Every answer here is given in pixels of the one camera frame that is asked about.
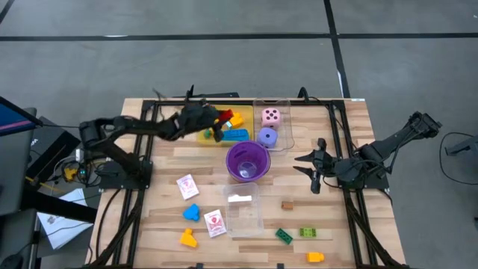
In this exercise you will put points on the grey side table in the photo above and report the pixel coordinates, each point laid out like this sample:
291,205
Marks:
11,168

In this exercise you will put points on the pink foam die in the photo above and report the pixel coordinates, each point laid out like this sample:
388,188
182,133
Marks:
270,117

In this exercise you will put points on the blue plastic tray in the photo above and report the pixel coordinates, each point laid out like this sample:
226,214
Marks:
237,135

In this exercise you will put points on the small green toy block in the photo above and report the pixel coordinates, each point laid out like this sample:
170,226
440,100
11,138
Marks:
207,133

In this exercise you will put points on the brown toy block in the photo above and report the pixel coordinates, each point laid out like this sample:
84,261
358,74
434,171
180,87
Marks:
287,205

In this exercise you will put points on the frosted clear plastic bin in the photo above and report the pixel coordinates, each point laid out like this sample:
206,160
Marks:
242,220

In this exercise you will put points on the red toy block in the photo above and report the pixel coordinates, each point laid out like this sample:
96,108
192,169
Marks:
226,115

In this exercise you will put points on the dark green toy block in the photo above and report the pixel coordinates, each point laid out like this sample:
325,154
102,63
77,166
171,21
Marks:
284,236

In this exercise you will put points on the white paper sheet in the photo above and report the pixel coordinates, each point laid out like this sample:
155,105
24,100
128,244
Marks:
63,224

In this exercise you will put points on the black aluminium table frame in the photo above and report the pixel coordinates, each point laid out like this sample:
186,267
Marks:
239,101

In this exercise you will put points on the blue rounded toy block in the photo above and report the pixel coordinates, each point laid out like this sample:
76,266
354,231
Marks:
191,213

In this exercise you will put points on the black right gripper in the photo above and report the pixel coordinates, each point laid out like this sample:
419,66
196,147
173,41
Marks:
325,166

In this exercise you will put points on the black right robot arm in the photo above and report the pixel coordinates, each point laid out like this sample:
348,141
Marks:
392,143

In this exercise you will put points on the yellow toy block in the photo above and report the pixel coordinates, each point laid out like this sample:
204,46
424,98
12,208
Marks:
237,120
188,240
315,257

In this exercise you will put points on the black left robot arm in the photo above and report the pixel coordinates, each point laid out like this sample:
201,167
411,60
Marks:
127,125

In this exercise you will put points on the black case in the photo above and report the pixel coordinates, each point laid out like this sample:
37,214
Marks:
48,149

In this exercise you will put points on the purple plastic bucket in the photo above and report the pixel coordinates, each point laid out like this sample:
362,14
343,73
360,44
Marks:
246,157

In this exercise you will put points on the light green toy block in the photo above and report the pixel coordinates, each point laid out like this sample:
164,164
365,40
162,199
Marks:
307,232

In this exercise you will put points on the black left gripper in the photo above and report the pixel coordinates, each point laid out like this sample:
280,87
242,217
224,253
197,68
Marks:
194,119

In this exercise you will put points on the blue screen monitor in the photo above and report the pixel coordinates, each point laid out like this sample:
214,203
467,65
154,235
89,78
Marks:
15,119

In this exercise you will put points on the yellow plug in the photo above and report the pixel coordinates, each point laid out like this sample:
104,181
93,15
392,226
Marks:
70,174

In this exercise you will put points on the clear acrylic bin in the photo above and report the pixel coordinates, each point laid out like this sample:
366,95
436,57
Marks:
287,112

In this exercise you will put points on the yellow translucent tray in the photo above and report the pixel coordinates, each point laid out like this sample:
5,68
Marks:
246,112

